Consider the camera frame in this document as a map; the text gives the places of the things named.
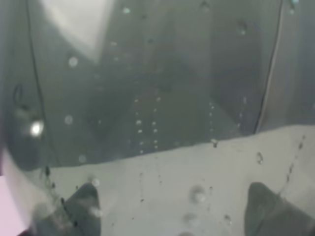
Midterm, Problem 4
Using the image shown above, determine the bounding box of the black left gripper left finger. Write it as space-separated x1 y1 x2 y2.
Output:
29 183 101 236

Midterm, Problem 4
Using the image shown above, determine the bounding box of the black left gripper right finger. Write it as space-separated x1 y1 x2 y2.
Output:
244 182 315 236

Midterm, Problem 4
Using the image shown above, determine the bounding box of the green transparent plastic bottle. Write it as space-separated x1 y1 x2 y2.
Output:
0 0 315 236

